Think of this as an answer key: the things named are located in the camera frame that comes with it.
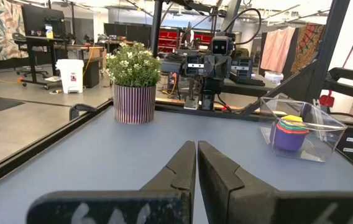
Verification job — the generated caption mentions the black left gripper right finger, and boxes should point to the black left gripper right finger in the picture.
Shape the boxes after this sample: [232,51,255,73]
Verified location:
[197,140,353,224]

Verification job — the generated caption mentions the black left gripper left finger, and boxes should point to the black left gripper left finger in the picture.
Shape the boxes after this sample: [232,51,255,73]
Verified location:
[26,139,198,224]

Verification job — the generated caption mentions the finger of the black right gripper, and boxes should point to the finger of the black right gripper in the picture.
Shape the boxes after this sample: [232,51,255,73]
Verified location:
[209,57,218,77]
[216,57,226,77]

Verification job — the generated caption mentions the purple measuring cup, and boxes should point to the purple measuring cup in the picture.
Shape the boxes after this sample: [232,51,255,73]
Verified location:
[269,121,309,152]

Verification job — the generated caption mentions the clear plastic basket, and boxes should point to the clear plastic basket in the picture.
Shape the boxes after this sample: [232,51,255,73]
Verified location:
[259,96,348,164]

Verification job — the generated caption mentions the red storage bins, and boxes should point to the red storage bins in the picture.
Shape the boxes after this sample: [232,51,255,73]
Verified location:
[157,30,213,54]

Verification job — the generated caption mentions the white plastic tub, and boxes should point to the white plastic tub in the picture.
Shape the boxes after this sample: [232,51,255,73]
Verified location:
[264,70,285,86]

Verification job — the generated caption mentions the pink hanging cloth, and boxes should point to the pink hanging cloth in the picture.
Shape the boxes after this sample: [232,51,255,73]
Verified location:
[259,26,297,74]

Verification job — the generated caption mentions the flowering plant in striped pot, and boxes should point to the flowering plant in striped pot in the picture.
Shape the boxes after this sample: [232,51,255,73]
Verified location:
[103,42,162,125]

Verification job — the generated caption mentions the orange patterned hanging cloth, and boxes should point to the orange patterned hanging cloth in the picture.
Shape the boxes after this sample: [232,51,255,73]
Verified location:
[290,23,325,75]

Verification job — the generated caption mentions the red dustpan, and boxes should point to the red dustpan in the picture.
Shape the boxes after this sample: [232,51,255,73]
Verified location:
[318,90,336,108]

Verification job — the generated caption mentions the black table clamp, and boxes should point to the black table clamp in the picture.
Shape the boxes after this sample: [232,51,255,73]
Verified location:
[68,103,99,121]

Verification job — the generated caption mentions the white trash bin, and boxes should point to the white trash bin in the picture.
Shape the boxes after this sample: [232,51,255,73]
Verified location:
[55,58,85,94]

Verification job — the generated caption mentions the yellow labelled bottle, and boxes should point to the yellow labelled bottle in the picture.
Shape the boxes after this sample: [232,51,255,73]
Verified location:
[45,24,55,40]

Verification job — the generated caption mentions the black office desk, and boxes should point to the black office desk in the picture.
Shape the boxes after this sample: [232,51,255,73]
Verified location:
[19,35,68,91]

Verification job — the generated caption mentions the black computer monitor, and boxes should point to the black computer monitor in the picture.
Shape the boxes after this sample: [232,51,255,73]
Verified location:
[21,4,66,37]

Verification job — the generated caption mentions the black office chair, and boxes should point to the black office chair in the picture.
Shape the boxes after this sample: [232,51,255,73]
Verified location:
[11,32,50,79]

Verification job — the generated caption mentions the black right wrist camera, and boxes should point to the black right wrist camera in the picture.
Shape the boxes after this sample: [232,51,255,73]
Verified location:
[209,35,236,57]

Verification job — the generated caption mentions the black rig frame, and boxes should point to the black rig frame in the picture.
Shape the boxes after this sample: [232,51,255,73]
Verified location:
[150,0,353,150]

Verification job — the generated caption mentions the black table frame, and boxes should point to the black table frame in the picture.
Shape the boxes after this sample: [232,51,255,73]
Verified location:
[0,98,353,194]

